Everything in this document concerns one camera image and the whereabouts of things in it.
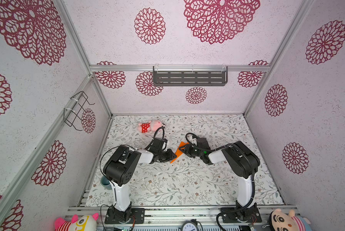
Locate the boy face plush toy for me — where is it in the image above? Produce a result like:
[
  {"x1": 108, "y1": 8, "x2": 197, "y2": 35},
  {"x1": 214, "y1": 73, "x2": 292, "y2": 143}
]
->
[{"x1": 268, "y1": 208, "x2": 312, "y2": 231}]

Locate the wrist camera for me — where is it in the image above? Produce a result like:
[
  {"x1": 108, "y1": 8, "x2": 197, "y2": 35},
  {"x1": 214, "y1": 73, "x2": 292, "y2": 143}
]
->
[
  {"x1": 196, "y1": 138, "x2": 211, "y2": 150},
  {"x1": 149, "y1": 138, "x2": 168, "y2": 154}
]

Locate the grey wall shelf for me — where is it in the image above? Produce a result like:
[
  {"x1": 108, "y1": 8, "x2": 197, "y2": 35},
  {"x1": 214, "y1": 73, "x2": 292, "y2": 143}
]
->
[{"x1": 152, "y1": 66, "x2": 228, "y2": 87}]

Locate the round gauge clock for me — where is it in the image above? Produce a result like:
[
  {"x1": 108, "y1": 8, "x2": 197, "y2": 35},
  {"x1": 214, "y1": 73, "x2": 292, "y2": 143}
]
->
[{"x1": 181, "y1": 219, "x2": 199, "y2": 231}]

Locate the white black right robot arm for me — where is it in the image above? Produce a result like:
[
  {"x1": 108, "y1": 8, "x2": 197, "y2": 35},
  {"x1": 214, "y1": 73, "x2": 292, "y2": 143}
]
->
[{"x1": 179, "y1": 141, "x2": 261, "y2": 209}]

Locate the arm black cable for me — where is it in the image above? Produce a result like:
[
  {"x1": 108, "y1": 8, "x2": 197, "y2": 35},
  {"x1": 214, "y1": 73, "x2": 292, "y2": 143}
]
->
[
  {"x1": 185, "y1": 132, "x2": 257, "y2": 231},
  {"x1": 99, "y1": 145, "x2": 124, "y2": 181}
]

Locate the pink pig plush toy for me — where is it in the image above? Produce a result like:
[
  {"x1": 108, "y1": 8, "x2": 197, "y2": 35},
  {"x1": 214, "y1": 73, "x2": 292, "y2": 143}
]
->
[{"x1": 137, "y1": 120, "x2": 165, "y2": 133}]

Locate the pink white plush toy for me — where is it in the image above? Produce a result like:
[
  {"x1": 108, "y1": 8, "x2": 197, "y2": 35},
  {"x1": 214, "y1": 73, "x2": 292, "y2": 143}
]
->
[{"x1": 55, "y1": 213, "x2": 99, "y2": 231}]

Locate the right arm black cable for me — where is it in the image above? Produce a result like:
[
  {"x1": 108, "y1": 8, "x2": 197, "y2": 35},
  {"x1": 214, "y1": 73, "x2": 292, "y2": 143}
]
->
[{"x1": 185, "y1": 132, "x2": 257, "y2": 231}]

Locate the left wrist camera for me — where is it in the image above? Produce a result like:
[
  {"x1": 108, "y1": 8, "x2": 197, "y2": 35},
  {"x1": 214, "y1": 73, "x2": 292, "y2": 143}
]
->
[{"x1": 149, "y1": 138, "x2": 168, "y2": 154}]

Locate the teal cup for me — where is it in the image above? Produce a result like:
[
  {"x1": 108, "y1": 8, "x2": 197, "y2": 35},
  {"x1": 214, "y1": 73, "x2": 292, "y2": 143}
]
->
[{"x1": 100, "y1": 176, "x2": 112, "y2": 190}]

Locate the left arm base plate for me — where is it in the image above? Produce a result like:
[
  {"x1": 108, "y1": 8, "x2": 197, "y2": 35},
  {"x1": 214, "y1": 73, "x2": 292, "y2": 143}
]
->
[{"x1": 105, "y1": 207, "x2": 145, "y2": 225}]

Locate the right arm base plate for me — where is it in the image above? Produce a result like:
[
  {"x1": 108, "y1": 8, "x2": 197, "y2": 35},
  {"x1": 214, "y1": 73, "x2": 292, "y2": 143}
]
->
[{"x1": 221, "y1": 204, "x2": 262, "y2": 223}]

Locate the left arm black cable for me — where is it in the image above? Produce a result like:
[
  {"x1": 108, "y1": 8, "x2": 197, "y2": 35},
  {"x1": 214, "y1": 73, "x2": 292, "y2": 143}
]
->
[{"x1": 99, "y1": 145, "x2": 124, "y2": 181}]

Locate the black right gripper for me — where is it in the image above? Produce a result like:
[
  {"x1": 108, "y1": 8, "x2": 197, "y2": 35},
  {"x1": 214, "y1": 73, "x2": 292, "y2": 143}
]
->
[{"x1": 179, "y1": 144, "x2": 204, "y2": 158}]

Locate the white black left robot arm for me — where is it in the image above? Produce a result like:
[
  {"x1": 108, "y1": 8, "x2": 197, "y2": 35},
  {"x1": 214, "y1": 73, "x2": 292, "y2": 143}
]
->
[{"x1": 102, "y1": 145, "x2": 177, "y2": 212}]

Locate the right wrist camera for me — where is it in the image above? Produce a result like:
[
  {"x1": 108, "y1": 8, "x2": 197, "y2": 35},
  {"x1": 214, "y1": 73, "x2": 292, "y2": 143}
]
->
[{"x1": 196, "y1": 138, "x2": 211, "y2": 150}]

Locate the orange square paper sheet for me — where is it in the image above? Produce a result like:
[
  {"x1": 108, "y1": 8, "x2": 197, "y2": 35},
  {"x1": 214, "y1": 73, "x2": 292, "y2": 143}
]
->
[{"x1": 170, "y1": 142, "x2": 188, "y2": 164}]

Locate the black wire wall rack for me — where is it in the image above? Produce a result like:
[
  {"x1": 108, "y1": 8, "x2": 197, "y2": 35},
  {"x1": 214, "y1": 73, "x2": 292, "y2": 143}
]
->
[{"x1": 63, "y1": 91, "x2": 96, "y2": 133}]

